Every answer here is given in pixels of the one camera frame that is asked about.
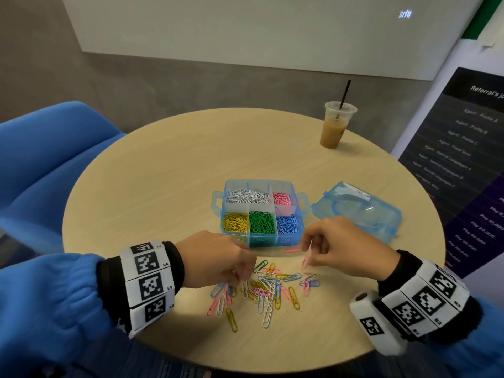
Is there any round wooden table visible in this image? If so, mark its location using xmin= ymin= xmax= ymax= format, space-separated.
xmin=62 ymin=108 xmax=447 ymax=374

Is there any bunch of green paper clips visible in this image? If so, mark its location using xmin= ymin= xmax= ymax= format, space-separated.
xmin=249 ymin=211 xmax=277 ymax=235

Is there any pile of coloured paper clips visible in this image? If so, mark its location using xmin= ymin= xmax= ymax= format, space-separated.
xmin=206 ymin=246 xmax=322 ymax=334

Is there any person's left forearm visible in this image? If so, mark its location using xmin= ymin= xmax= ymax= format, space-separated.
xmin=0 ymin=241 xmax=186 ymax=378

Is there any white wall board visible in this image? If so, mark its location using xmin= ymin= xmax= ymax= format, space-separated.
xmin=60 ymin=0 xmax=485 ymax=82

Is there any black drinking straw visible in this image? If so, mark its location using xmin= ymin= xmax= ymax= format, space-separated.
xmin=339 ymin=79 xmax=352 ymax=109

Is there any bunch of yellow paper clips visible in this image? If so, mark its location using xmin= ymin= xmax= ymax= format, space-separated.
xmin=223 ymin=213 xmax=250 ymax=235

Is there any person's left hand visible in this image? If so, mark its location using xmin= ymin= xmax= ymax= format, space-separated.
xmin=175 ymin=230 xmax=258 ymax=289

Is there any blue transparent box lid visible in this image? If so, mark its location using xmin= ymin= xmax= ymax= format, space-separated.
xmin=311 ymin=181 xmax=403 ymax=245

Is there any blue compartment organizer box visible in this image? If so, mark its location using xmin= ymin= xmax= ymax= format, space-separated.
xmin=210 ymin=179 xmax=310 ymax=249

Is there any standing poster banner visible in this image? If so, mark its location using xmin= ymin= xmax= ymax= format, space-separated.
xmin=391 ymin=0 xmax=504 ymax=308

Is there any right wrist marker band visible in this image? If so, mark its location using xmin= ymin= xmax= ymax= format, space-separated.
xmin=382 ymin=258 xmax=471 ymax=339

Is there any blue upholstered chair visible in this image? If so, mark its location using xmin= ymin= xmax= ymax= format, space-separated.
xmin=0 ymin=101 xmax=127 ymax=257

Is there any bunch of blue paper clips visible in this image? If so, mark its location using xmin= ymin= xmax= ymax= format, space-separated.
xmin=277 ymin=215 xmax=301 ymax=235

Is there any person's right hand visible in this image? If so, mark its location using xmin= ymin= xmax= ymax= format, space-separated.
xmin=300 ymin=215 xmax=401 ymax=282

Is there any wrist marker band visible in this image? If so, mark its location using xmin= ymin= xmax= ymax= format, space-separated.
xmin=382 ymin=258 xmax=471 ymax=339
xmin=120 ymin=241 xmax=176 ymax=339

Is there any left wrist marker band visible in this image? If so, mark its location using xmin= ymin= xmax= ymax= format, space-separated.
xmin=120 ymin=241 xmax=176 ymax=339

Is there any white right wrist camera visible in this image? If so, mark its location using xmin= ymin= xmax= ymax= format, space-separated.
xmin=349 ymin=291 xmax=411 ymax=356

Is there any iced coffee plastic cup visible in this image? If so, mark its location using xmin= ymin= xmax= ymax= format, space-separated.
xmin=320 ymin=101 xmax=359 ymax=150

